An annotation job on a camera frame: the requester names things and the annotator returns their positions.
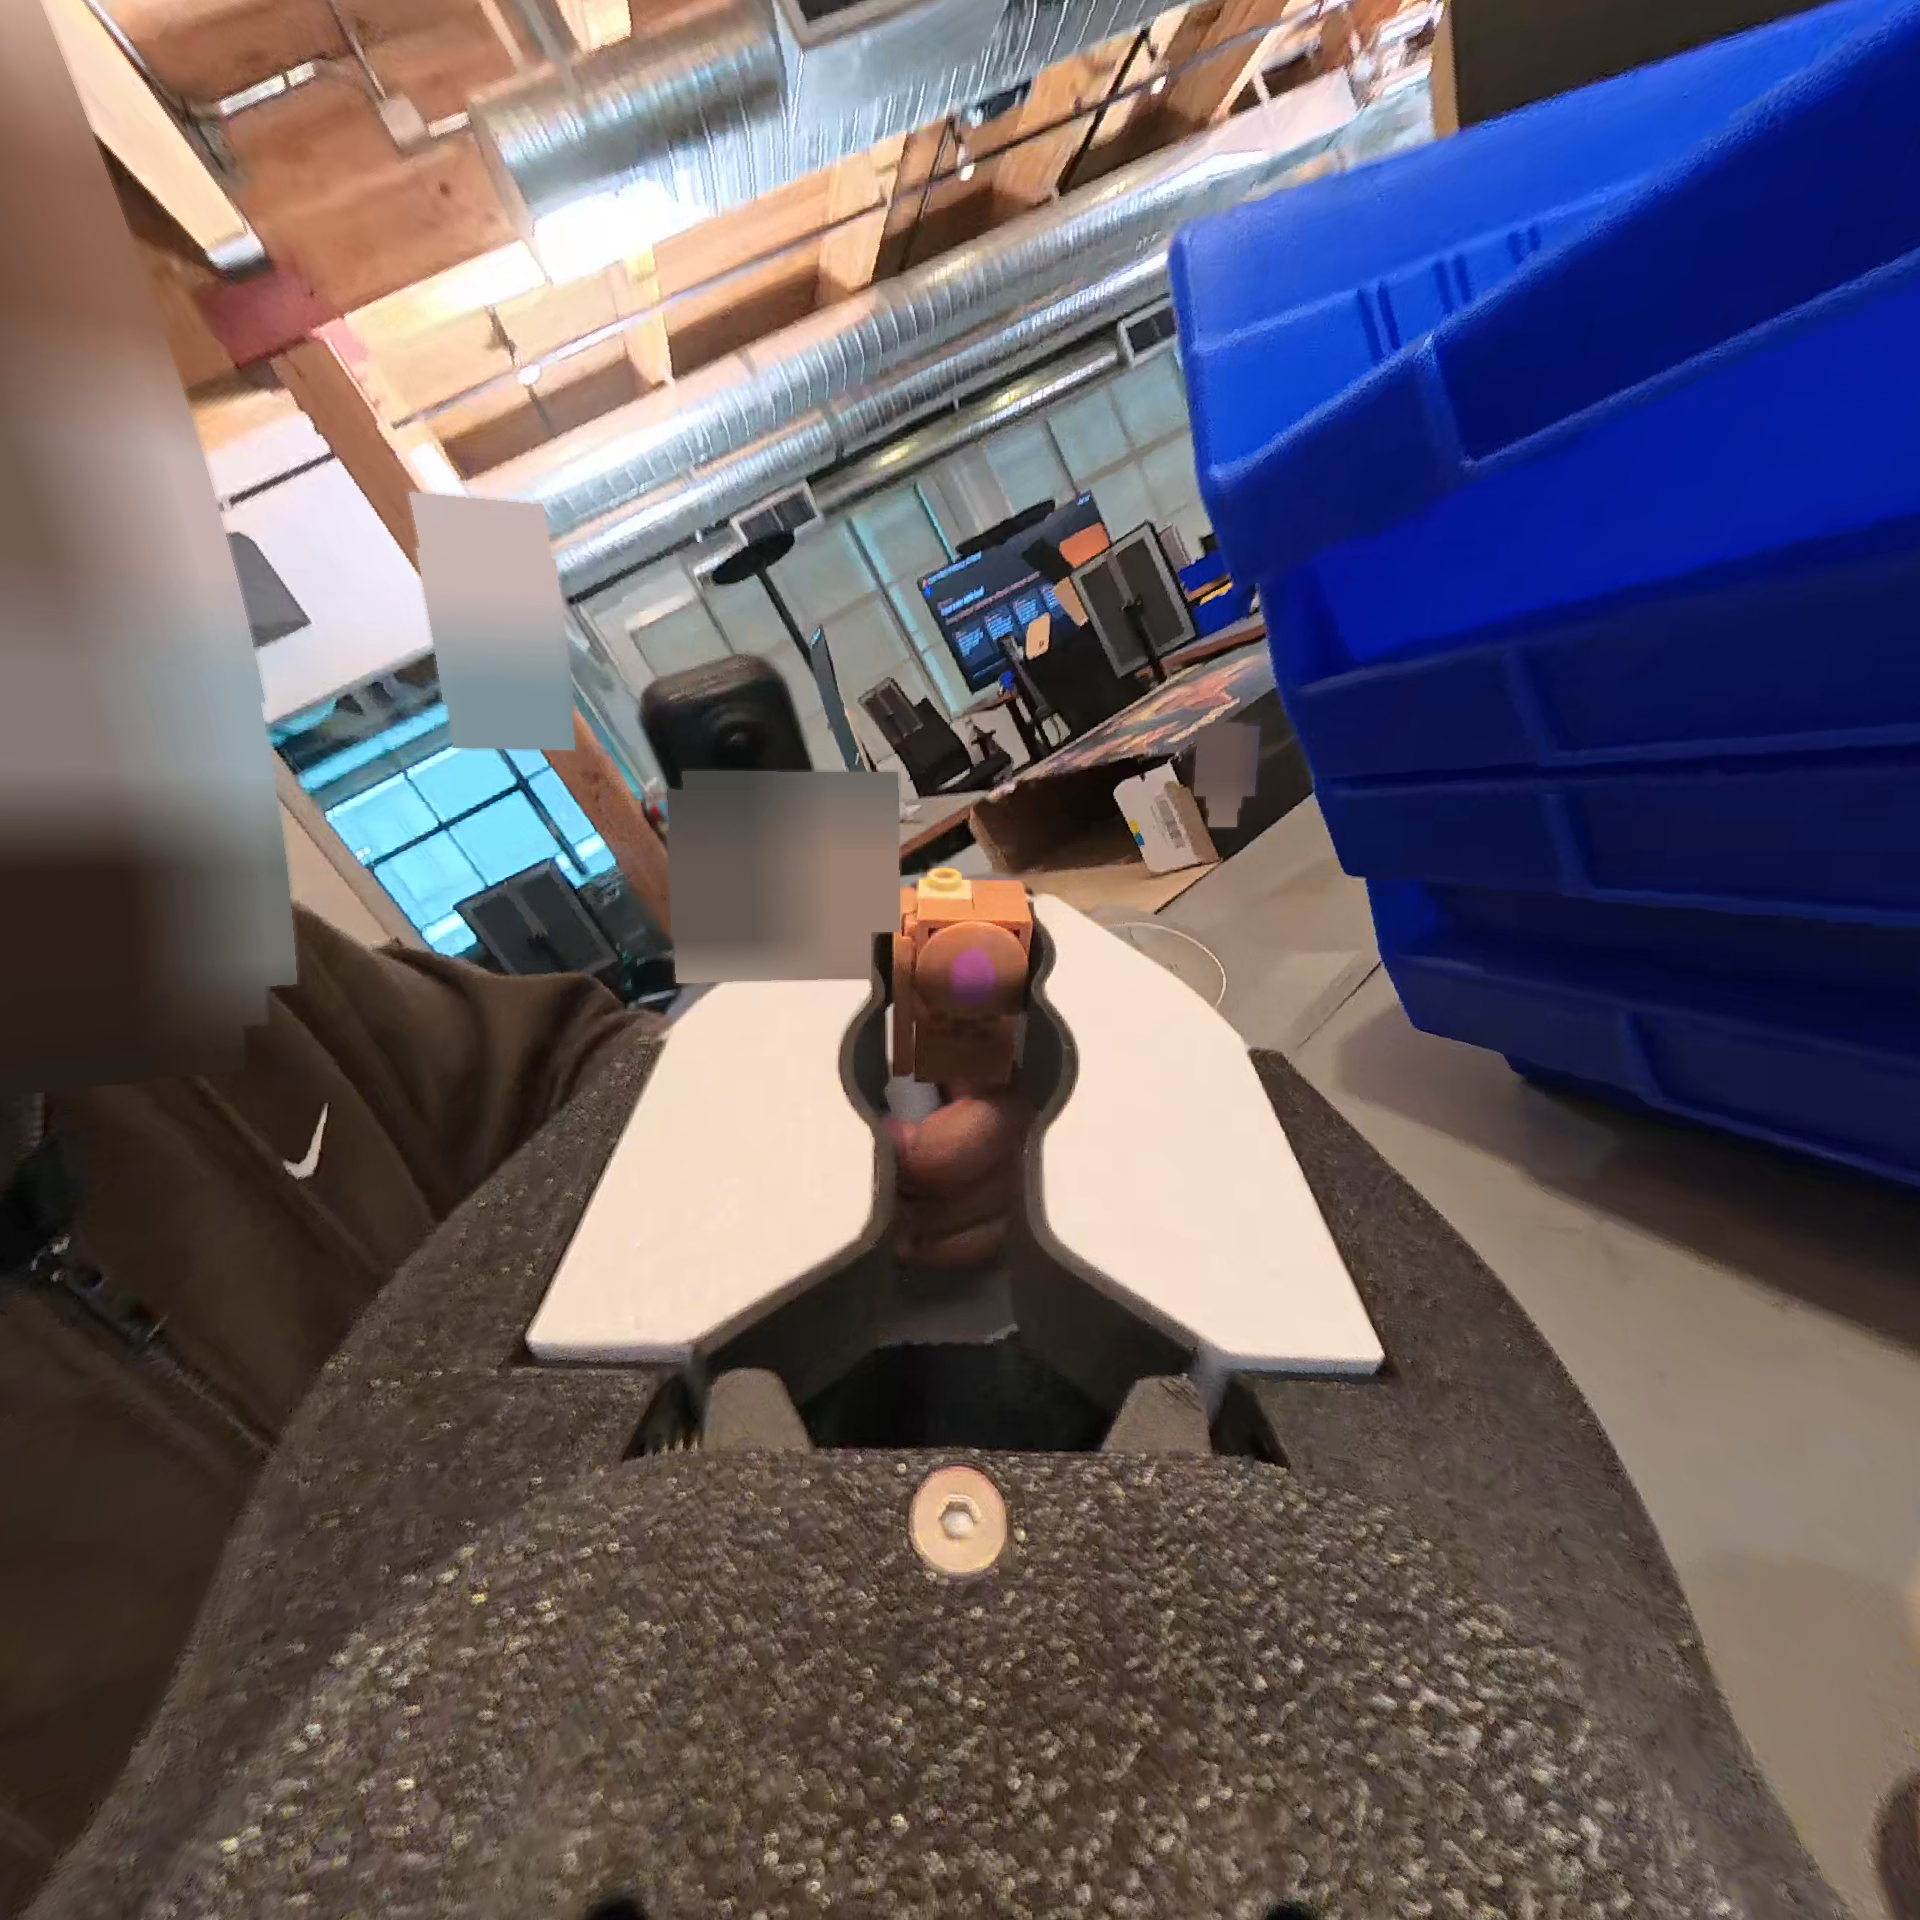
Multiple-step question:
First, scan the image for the black computer monitor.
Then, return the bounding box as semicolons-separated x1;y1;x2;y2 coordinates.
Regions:
913;527;1118;699

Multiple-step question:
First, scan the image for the colourful printed toy box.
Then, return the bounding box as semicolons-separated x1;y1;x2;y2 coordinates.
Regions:
967;655;1317;878

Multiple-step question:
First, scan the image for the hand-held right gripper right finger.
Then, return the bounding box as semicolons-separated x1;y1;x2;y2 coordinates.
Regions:
1015;895;1392;1383

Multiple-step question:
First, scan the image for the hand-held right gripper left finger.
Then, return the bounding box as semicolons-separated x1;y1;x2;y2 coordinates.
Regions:
522;937;906;1370

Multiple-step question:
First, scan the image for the grey desk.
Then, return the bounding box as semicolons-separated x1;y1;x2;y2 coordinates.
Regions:
1140;787;1920;1920

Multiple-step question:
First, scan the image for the person's brown jacket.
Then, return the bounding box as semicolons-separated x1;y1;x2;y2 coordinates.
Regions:
0;900;668;1879

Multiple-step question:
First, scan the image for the person's left hand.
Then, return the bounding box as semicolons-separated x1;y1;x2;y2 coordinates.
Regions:
892;1091;1041;1275

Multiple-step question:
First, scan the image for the small orange brick assembly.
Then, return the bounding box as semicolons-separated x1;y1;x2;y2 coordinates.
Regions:
894;869;1051;1106

